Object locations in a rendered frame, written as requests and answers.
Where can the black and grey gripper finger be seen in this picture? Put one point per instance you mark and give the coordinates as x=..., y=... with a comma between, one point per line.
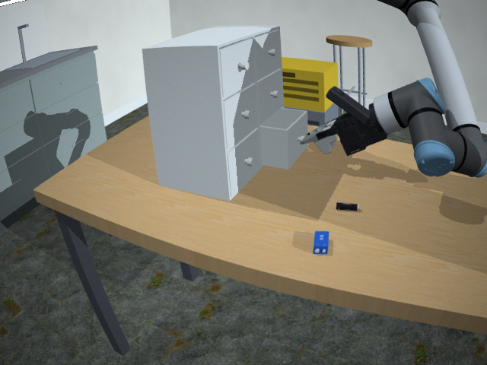
x=322, y=127
x=320, y=138

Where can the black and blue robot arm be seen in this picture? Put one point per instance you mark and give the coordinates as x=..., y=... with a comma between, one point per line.
x=437, y=150

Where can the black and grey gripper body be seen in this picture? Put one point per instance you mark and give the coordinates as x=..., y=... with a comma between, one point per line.
x=361, y=135

